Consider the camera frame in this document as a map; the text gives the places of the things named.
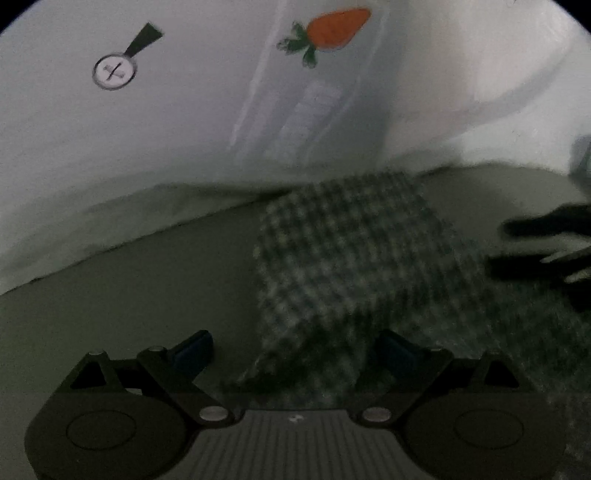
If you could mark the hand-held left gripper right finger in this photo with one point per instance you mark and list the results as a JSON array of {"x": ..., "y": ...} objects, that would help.
[{"x": 399, "y": 353}]

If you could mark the checked shirt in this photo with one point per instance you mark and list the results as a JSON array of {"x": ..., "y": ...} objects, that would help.
[{"x": 360, "y": 258}]

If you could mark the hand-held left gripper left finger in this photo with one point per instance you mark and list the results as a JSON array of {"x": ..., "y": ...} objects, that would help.
[{"x": 194, "y": 353}]

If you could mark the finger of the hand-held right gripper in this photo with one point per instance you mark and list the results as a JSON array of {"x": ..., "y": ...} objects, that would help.
[
  {"x": 517, "y": 267},
  {"x": 549, "y": 224}
]

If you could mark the carrot print curtain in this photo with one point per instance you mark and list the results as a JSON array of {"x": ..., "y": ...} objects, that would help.
[{"x": 231, "y": 115}]

